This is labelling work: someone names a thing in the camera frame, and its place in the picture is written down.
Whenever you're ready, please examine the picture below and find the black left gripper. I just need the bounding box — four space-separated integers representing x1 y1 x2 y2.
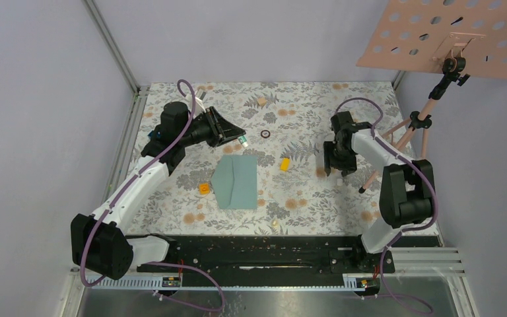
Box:
180 106 246 148

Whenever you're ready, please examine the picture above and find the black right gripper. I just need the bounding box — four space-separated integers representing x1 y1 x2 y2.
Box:
323 140 358 177

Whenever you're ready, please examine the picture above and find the green white glue stick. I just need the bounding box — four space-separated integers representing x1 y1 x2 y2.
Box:
238 136 249 148

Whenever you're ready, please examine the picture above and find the teal paper envelope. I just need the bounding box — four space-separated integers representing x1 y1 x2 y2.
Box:
211 155 257 210

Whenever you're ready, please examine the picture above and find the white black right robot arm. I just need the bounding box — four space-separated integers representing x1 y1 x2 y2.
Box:
323 112 434 272

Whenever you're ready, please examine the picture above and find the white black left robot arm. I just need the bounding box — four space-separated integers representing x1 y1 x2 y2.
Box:
70 102 246 287

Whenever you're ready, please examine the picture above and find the small tan wooden cube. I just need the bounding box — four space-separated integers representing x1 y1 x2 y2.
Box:
257 97 267 107

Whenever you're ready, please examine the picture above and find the yellow rectangular block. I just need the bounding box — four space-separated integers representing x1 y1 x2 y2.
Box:
280 158 290 171

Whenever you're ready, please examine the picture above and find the small orange lego brick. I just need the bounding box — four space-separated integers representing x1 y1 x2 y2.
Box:
198 183 211 195

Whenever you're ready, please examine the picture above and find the floral patterned table mat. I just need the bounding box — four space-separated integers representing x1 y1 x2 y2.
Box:
128 82 402 236

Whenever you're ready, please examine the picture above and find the pink music stand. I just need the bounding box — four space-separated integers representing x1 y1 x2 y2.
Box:
356 0 507 194

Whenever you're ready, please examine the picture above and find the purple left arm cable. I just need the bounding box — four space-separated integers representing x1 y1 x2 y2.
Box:
79 79 227 312

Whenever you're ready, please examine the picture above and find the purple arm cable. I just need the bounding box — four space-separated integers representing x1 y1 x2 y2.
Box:
79 79 227 312
335 97 438 315

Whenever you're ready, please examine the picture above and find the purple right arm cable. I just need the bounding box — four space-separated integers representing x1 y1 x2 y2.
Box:
335 97 438 315

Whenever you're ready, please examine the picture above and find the white slotted cable duct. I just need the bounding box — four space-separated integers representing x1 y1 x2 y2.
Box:
94 273 378 292

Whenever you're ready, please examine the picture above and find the aluminium frame post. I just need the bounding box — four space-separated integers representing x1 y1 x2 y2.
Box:
82 0 141 94

